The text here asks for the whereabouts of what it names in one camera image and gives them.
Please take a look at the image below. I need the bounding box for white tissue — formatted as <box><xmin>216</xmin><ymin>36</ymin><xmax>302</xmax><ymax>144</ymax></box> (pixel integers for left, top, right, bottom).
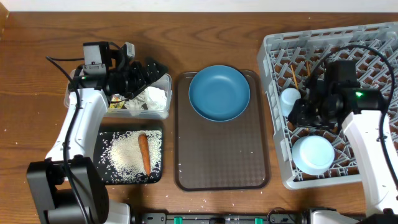
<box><xmin>124</xmin><ymin>86</ymin><xmax>167</xmax><ymax>115</ymax></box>

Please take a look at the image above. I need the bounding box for grey dishwasher rack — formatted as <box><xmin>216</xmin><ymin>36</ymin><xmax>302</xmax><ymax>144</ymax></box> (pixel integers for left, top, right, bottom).
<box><xmin>257</xmin><ymin>22</ymin><xmax>397</xmax><ymax>190</ymax></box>

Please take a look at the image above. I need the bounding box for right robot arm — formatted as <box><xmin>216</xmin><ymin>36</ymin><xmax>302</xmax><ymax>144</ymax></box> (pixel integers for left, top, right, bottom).
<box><xmin>289</xmin><ymin>81</ymin><xmax>397</xmax><ymax>223</ymax></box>

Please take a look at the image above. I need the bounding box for dark blue plate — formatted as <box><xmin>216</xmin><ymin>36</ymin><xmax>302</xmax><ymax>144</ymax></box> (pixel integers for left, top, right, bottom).
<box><xmin>188</xmin><ymin>65</ymin><xmax>251</xmax><ymax>122</ymax></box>

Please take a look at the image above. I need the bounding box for brown serving tray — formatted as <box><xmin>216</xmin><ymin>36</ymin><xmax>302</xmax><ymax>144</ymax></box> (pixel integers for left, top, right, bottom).
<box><xmin>175</xmin><ymin>70</ymin><xmax>271</xmax><ymax>191</ymax></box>

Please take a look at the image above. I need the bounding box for wooden chopstick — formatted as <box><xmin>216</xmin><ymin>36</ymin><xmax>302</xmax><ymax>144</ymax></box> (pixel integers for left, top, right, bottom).
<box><xmin>306</xmin><ymin>61</ymin><xmax>311</xmax><ymax>77</ymax></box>
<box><xmin>290</xmin><ymin>64</ymin><xmax>299</xmax><ymax>90</ymax></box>

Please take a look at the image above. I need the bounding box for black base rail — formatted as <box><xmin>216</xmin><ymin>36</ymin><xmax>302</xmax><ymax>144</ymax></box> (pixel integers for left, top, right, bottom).
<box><xmin>133</xmin><ymin>211</ymin><xmax>310</xmax><ymax>224</ymax></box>

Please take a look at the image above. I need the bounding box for spilled white rice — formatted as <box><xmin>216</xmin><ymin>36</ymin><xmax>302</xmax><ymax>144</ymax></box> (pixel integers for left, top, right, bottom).
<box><xmin>101</xmin><ymin>129</ymin><xmax>163</xmax><ymax>184</ymax></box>

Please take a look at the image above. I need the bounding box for light blue cup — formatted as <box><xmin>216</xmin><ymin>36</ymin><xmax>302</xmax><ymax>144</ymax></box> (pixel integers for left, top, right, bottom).
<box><xmin>279</xmin><ymin>88</ymin><xmax>301</xmax><ymax>117</ymax></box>

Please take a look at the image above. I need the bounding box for foil snack wrapper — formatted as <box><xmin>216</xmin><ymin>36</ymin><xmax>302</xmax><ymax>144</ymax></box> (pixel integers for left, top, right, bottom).
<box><xmin>109</xmin><ymin>94</ymin><xmax>126</xmax><ymax>109</ymax></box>

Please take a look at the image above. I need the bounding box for orange carrot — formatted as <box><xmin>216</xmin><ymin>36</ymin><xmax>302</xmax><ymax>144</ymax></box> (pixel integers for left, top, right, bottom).
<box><xmin>138</xmin><ymin>134</ymin><xmax>151</xmax><ymax>175</ymax></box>

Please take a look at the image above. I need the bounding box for black waste tray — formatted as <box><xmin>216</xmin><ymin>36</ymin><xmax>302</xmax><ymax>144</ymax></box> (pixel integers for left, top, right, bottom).
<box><xmin>93</xmin><ymin>124</ymin><xmax>164</xmax><ymax>185</ymax></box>

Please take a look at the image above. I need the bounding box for clear plastic bin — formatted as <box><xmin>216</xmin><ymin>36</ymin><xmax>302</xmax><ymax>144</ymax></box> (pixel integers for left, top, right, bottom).
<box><xmin>63</xmin><ymin>68</ymin><xmax>172</xmax><ymax>120</ymax></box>

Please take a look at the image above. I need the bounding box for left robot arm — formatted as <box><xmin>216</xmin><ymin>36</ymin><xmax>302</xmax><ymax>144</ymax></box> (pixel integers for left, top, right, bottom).
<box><xmin>27</xmin><ymin>56</ymin><xmax>168</xmax><ymax>223</ymax></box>

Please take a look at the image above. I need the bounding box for light blue bowl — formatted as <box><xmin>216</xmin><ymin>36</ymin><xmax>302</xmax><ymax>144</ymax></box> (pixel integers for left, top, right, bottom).
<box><xmin>292</xmin><ymin>136</ymin><xmax>335</xmax><ymax>175</ymax></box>

